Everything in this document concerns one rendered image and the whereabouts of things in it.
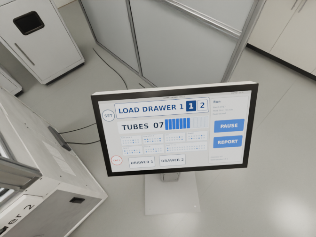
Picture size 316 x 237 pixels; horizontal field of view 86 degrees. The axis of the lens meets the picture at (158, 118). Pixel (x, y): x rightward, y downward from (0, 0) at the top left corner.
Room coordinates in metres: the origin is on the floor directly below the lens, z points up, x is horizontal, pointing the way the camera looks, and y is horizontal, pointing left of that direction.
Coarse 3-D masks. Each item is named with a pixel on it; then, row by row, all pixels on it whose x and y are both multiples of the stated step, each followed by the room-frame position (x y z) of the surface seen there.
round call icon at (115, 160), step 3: (111, 156) 0.19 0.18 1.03; (114, 156) 0.19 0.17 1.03; (117, 156) 0.19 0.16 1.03; (120, 156) 0.19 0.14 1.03; (111, 159) 0.18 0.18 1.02; (114, 159) 0.18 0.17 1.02; (117, 159) 0.18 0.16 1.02; (120, 159) 0.18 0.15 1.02; (111, 162) 0.18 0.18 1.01; (114, 162) 0.18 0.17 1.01; (117, 162) 0.17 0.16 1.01; (120, 162) 0.17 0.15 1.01; (111, 165) 0.17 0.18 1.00; (114, 165) 0.17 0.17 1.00; (117, 165) 0.17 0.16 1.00; (120, 165) 0.17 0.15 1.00
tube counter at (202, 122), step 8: (152, 120) 0.27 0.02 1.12; (160, 120) 0.27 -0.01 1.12; (168, 120) 0.26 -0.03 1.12; (176, 120) 0.26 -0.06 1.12; (184, 120) 0.26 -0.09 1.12; (192, 120) 0.26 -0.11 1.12; (200, 120) 0.26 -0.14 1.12; (208, 120) 0.25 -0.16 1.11; (160, 128) 0.25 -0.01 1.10; (168, 128) 0.25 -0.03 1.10; (176, 128) 0.24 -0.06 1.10; (184, 128) 0.24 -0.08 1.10; (192, 128) 0.24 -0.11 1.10
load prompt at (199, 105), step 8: (120, 104) 0.31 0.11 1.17; (128, 104) 0.31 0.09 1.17; (136, 104) 0.31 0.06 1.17; (144, 104) 0.30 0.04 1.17; (152, 104) 0.30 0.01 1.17; (160, 104) 0.30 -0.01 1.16; (168, 104) 0.30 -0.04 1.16; (176, 104) 0.30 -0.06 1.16; (184, 104) 0.29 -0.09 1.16; (192, 104) 0.29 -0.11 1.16; (200, 104) 0.29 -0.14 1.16; (208, 104) 0.29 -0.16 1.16; (120, 112) 0.29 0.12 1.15; (128, 112) 0.29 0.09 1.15; (136, 112) 0.29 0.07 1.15; (144, 112) 0.29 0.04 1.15; (152, 112) 0.29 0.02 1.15; (160, 112) 0.28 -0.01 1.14; (168, 112) 0.28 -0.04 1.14; (176, 112) 0.28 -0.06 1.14; (184, 112) 0.28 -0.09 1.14; (192, 112) 0.28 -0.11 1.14; (200, 112) 0.27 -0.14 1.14
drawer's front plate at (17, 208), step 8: (16, 200) 0.09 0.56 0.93; (24, 200) 0.09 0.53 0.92; (32, 200) 0.09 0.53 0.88; (40, 200) 0.09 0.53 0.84; (8, 208) 0.07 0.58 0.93; (16, 208) 0.06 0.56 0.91; (32, 208) 0.07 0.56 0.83; (0, 216) 0.04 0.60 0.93; (8, 216) 0.04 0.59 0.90; (0, 224) 0.02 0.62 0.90; (8, 224) 0.01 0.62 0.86
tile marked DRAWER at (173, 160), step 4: (160, 156) 0.18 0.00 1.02; (164, 156) 0.18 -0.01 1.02; (168, 156) 0.18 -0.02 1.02; (172, 156) 0.18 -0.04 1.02; (176, 156) 0.17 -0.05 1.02; (180, 156) 0.17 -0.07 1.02; (184, 156) 0.17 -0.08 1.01; (160, 160) 0.17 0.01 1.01; (164, 160) 0.17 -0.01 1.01; (168, 160) 0.17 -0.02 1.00; (172, 160) 0.16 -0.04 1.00; (176, 160) 0.16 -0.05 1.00; (180, 160) 0.16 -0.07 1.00; (184, 160) 0.16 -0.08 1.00; (160, 164) 0.16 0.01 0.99; (164, 164) 0.16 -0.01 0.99; (168, 164) 0.15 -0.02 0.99; (172, 164) 0.15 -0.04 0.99; (176, 164) 0.15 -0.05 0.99; (180, 164) 0.15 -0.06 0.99; (184, 164) 0.15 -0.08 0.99
